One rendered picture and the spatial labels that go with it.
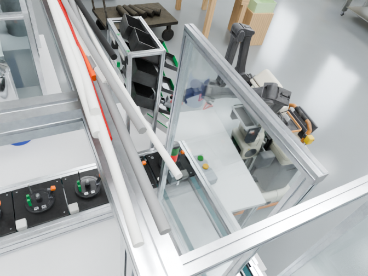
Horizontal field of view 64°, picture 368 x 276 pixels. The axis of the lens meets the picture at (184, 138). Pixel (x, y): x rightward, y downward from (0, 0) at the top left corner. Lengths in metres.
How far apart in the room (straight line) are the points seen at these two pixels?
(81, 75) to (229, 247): 0.33
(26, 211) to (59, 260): 0.30
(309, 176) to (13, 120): 0.54
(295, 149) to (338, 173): 3.14
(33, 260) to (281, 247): 2.03
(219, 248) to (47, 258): 1.31
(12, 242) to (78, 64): 1.33
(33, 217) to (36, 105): 1.23
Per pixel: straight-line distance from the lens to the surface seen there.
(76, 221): 1.65
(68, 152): 2.04
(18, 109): 0.50
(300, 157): 0.65
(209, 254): 0.47
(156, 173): 1.77
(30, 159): 2.05
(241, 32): 1.91
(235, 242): 0.49
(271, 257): 2.84
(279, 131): 0.68
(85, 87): 0.37
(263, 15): 5.19
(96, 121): 0.34
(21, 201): 1.75
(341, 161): 3.95
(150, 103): 1.70
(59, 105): 0.49
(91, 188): 1.70
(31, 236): 1.66
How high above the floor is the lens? 2.42
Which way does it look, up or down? 47 degrees down
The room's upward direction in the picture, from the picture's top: 13 degrees clockwise
